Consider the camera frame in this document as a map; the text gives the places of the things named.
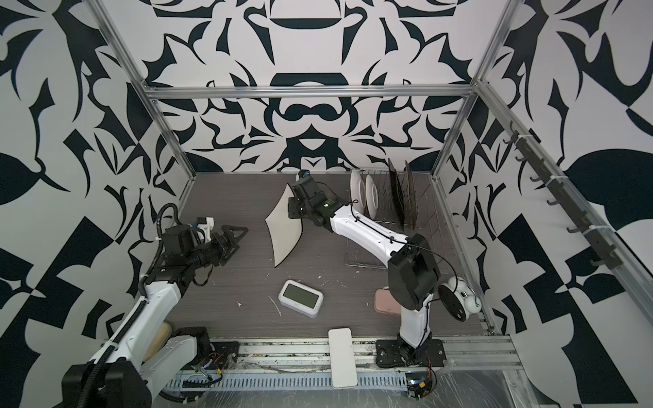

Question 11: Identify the black wall hook rail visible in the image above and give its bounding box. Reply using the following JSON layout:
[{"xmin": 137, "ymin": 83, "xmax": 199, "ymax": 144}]
[{"xmin": 505, "ymin": 121, "xmax": 624, "ymax": 270}]

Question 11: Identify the white rectangular box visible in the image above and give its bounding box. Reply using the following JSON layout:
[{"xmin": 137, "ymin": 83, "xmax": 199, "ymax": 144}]
[{"xmin": 328, "ymin": 328, "xmax": 358, "ymax": 389}]

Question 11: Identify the small circuit board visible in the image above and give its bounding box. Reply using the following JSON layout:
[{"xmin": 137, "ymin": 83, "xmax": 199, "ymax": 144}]
[{"xmin": 406, "ymin": 371, "xmax": 438, "ymax": 400}]

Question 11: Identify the black square plate gold rim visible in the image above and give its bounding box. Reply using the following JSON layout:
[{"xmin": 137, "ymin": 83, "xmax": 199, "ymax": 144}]
[{"xmin": 404, "ymin": 161, "xmax": 418, "ymax": 230}]

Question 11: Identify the beige foam roll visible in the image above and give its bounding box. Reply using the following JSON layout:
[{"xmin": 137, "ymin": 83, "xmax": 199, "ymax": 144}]
[{"xmin": 143, "ymin": 321, "xmax": 173, "ymax": 363}]

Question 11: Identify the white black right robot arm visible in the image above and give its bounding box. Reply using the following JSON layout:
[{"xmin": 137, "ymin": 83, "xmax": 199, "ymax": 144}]
[{"xmin": 287, "ymin": 170, "xmax": 482, "ymax": 368}]

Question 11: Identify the aluminium cage frame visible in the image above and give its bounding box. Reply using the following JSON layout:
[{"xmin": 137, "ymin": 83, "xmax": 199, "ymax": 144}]
[{"xmin": 83, "ymin": 0, "xmax": 653, "ymax": 338}]

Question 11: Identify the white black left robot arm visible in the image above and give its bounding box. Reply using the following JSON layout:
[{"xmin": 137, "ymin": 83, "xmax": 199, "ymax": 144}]
[{"xmin": 61, "ymin": 203, "xmax": 248, "ymax": 407}]

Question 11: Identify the small white round plate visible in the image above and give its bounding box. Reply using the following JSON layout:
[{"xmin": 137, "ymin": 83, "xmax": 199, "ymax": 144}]
[{"xmin": 350, "ymin": 169, "xmax": 367, "ymax": 214}]

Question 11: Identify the white digital clock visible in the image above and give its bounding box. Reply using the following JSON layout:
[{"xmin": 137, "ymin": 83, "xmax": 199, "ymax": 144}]
[{"xmin": 278, "ymin": 280, "xmax": 324, "ymax": 319}]

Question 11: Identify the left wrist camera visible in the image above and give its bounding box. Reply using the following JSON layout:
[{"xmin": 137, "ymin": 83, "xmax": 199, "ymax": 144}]
[{"xmin": 197, "ymin": 217, "xmax": 214, "ymax": 242}]

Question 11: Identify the pink flat case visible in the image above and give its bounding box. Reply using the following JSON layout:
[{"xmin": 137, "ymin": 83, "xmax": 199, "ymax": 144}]
[{"xmin": 374, "ymin": 289, "xmax": 401, "ymax": 316}]

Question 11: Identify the chrome wire dish rack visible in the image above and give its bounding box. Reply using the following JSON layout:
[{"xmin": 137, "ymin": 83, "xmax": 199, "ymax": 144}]
[{"xmin": 344, "ymin": 167, "xmax": 455, "ymax": 271}]

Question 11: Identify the white square plate black rim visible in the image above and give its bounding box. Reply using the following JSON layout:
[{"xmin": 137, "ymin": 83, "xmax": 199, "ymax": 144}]
[{"xmin": 265, "ymin": 185, "xmax": 303, "ymax": 268}]

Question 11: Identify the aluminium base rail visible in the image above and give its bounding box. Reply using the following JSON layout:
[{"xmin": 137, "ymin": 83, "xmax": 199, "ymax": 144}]
[{"xmin": 163, "ymin": 336, "xmax": 525, "ymax": 400}]

